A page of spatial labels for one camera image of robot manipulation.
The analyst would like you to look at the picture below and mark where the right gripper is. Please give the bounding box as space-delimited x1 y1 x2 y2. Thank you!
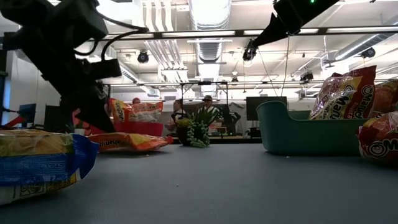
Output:
251 0 341 48

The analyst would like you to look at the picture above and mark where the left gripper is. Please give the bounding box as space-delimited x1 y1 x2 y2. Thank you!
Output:
18 30 116 134

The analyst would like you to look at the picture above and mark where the orange Maruchan ramen pack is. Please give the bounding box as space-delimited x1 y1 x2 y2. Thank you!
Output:
86 132 174 153
129 101 165 123
108 98 133 124

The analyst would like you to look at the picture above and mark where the blue Maruchan ramen pack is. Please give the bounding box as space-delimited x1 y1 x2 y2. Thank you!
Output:
0 129 100 206

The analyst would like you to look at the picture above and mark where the black ceiling spotlight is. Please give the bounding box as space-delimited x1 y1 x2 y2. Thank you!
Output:
361 46 376 59
137 50 150 64
242 46 257 62

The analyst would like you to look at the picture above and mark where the red plastic bin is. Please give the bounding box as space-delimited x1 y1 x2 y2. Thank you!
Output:
90 119 165 138

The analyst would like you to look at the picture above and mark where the blue-lit background monitor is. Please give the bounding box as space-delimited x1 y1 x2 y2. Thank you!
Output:
17 103 37 125

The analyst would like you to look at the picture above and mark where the black background monitor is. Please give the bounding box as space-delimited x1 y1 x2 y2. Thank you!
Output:
245 96 289 121

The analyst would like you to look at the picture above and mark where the red padded bar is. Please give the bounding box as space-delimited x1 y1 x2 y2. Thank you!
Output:
4 115 27 128

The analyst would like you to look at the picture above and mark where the green plastic bin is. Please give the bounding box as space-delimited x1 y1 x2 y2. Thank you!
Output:
256 100 371 157

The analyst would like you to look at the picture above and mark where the potted succulent plant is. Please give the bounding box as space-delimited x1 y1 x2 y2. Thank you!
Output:
175 107 220 149

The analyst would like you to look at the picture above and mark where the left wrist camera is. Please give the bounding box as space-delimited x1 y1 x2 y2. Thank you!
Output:
81 58 123 80

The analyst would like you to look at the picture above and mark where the silver ventilation duct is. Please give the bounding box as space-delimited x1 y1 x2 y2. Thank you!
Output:
188 0 233 63

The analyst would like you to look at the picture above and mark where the black background rig frame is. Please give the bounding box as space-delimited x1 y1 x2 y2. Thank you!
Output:
104 80 326 108

